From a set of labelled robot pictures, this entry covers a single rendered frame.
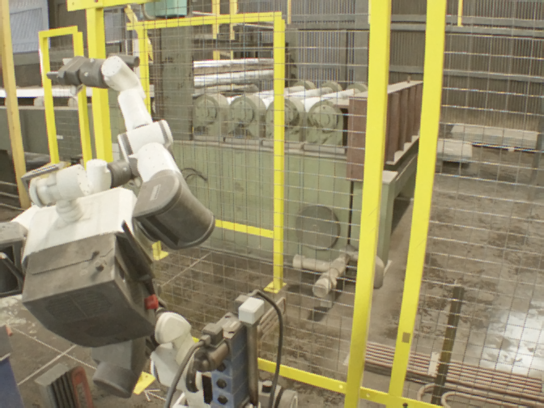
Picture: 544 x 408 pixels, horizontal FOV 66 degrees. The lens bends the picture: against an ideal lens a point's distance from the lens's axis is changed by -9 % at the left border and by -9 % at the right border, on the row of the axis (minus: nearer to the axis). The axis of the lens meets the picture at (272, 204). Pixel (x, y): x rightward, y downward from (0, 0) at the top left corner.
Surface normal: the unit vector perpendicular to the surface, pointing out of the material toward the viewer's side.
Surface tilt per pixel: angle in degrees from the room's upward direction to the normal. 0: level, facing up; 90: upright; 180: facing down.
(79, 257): 28
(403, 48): 90
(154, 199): 41
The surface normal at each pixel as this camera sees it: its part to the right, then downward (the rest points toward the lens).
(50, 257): -0.15, -0.70
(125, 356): -0.29, 0.01
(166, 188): -0.47, -0.58
